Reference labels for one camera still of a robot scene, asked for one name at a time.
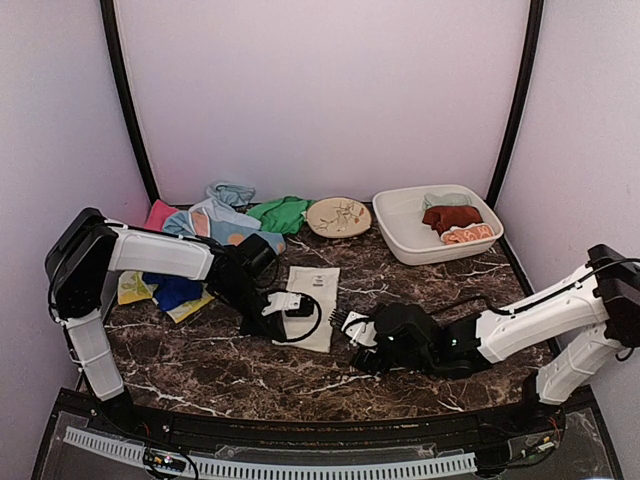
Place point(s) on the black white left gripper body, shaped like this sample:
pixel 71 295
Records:
pixel 266 325

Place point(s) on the black right corner post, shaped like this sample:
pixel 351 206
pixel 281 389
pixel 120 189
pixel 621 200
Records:
pixel 521 89

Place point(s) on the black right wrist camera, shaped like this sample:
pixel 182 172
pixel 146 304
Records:
pixel 405 331

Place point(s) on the green cloth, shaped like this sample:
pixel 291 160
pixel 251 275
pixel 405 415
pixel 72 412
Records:
pixel 284 215

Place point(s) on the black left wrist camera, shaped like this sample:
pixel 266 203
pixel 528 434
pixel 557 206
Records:
pixel 256 254

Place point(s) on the cream white embroidered towel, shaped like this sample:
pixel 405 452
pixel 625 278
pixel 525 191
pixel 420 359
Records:
pixel 322 285

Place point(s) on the beige round embroidered cloth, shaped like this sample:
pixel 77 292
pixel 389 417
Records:
pixel 338 218

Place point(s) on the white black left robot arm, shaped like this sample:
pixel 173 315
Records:
pixel 84 264

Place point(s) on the black left corner post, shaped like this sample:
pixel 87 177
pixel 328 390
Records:
pixel 125 97

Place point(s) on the white slotted cable duct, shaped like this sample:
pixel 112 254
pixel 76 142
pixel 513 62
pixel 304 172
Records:
pixel 273 464

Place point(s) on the dark blue towel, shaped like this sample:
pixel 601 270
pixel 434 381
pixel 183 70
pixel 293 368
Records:
pixel 171 292

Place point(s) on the pale green rolled towel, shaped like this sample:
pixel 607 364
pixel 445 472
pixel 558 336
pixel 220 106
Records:
pixel 455 199

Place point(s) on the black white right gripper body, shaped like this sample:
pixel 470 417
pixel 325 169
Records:
pixel 363 346

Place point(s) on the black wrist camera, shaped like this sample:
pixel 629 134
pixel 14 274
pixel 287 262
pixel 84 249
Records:
pixel 256 254
pixel 405 331

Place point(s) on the pink cloth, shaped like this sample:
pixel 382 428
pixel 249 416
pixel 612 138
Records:
pixel 158 215

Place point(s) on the orange bunny pattern towel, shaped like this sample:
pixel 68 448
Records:
pixel 471 233

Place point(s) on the black table front rail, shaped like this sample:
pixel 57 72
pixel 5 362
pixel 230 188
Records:
pixel 479 428

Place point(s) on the black corner post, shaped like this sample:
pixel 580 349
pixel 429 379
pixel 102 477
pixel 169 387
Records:
pixel 521 89
pixel 125 97

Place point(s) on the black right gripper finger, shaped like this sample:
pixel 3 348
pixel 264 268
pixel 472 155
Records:
pixel 369 361
pixel 338 318

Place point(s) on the light blue crumpled cloth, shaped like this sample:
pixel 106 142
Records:
pixel 233 195

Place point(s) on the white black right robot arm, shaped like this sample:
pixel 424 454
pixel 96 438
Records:
pixel 599 300

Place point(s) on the light blue dotted towel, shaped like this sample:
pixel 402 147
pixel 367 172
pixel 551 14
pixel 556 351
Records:
pixel 220 222

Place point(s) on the white plastic tub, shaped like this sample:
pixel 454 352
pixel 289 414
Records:
pixel 399 213

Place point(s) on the yellow white cloth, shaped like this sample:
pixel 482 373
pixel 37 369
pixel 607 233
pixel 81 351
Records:
pixel 131 289

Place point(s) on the rust brown rolled towel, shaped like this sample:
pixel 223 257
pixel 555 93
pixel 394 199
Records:
pixel 442 218

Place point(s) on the small green circuit board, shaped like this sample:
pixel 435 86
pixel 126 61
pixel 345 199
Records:
pixel 162 462

